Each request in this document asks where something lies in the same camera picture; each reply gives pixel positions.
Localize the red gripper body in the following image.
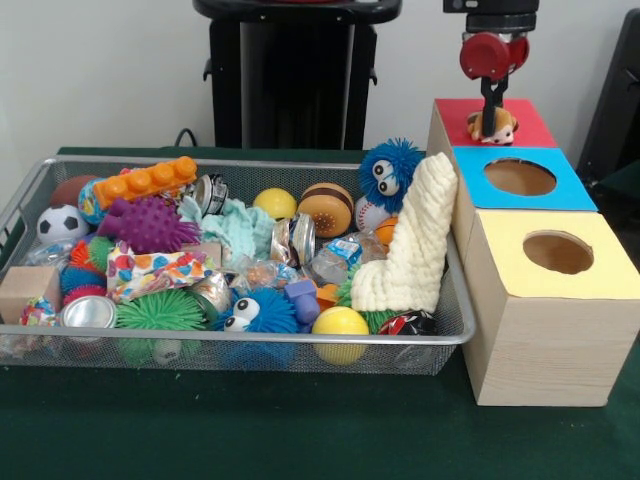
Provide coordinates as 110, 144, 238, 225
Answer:
459, 31, 531, 81

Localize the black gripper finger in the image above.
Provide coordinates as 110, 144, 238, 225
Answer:
494, 74, 512, 109
479, 77, 499, 139

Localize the brown plush bear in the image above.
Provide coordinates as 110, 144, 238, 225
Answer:
466, 107, 520, 146

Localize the blue spiky ball with eyes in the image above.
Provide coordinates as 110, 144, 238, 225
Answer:
213, 285, 300, 335
358, 138, 427, 214

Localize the cream waffle cloth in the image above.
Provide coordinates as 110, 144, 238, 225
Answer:
349, 151, 460, 312

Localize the purple spiky toy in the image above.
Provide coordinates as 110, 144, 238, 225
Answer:
97, 195, 202, 255

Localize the wooden three-hole box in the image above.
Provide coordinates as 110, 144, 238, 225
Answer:
424, 97, 640, 407

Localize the clear mesh bin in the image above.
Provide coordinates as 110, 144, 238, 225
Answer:
0, 154, 476, 377

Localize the black upright panel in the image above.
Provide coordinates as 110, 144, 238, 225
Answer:
577, 7, 640, 174

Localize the dark green table cloth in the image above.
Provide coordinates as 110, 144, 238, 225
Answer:
592, 159, 640, 211
0, 145, 640, 480

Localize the white toy baseball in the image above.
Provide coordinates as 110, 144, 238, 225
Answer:
353, 195, 391, 232

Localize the orange toy basketball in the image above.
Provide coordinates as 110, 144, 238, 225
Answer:
374, 217, 400, 247

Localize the toy hamburger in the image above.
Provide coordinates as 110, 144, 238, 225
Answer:
298, 182, 355, 239

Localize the yellow ball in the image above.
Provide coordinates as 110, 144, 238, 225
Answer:
311, 305, 370, 365

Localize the purple foam block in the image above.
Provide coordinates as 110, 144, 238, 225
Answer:
283, 278, 322, 322

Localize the orange toy brick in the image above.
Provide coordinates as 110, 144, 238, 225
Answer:
93, 155, 199, 210

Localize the green spiky ball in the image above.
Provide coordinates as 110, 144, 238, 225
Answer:
115, 288, 207, 332

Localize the brown toy football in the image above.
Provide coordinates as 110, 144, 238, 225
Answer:
49, 174, 101, 206

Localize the black and white soccer ball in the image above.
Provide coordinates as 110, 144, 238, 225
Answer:
37, 203, 90, 245

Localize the silver tin can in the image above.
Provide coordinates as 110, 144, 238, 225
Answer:
59, 295, 119, 330

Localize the colourful confetti ball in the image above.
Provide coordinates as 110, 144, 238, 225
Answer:
18, 297, 59, 327

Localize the plain wooden block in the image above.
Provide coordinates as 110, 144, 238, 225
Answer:
0, 265, 62, 324

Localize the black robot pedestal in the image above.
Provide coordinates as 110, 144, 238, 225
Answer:
192, 0, 404, 151

